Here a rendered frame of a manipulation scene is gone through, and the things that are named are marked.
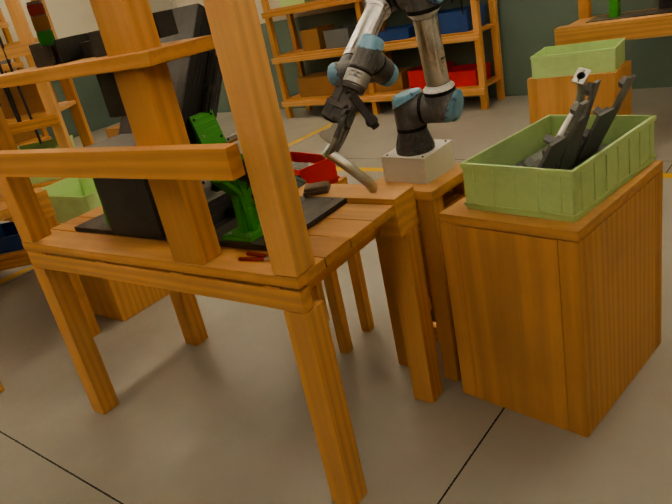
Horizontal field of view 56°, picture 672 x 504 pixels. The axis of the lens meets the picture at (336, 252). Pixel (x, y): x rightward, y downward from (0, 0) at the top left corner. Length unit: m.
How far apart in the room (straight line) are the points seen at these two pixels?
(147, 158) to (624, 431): 1.83
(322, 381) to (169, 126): 0.88
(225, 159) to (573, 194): 1.06
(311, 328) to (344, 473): 0.55
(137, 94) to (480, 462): 1.65
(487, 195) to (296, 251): 0.77
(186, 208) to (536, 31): 6.07
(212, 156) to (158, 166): 0.24
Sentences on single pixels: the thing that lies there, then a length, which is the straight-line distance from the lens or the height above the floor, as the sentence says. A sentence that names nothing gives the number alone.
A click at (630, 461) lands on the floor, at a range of 2.40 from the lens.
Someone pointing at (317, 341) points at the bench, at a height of 0.66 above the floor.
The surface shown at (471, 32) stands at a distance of 7.27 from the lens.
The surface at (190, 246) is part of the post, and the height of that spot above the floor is 0.94.
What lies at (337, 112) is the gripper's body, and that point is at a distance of 1.88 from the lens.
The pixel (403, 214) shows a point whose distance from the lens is 2.24.
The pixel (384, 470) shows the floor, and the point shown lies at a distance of 2.40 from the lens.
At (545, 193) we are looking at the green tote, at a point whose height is 0.88.
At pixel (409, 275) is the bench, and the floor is 0.58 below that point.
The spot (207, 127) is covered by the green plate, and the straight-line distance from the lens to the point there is 2.40.
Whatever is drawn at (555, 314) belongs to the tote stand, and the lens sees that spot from 2.22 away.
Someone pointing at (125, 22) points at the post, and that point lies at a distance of 1.92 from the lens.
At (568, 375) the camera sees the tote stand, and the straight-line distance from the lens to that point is 2.34.
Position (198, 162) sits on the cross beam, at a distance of 1.78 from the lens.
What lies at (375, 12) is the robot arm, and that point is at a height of 1.49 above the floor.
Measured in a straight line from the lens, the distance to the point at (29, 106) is 4.90.
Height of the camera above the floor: 1.61
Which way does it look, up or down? 23 degrees down
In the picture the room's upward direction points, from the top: 12 degrees counter-clockwise
